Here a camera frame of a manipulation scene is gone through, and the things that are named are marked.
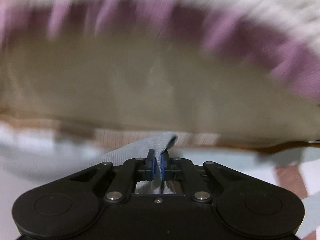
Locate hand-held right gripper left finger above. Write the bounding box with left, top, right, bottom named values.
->
left=67, top=149, right=156, bottom=203

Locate grey waffle knit garment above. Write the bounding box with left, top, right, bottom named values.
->
left=82, top=131, right=179, bottom=195

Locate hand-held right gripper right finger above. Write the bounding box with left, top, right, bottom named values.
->
left=161, top=152, right=250, bottom=203

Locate checkered round rug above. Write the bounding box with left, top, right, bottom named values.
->
left=0, top=119, right=320, bottom=240

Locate beige bed base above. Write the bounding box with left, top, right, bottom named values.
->
left=0, top=22, right=320, bottom=148

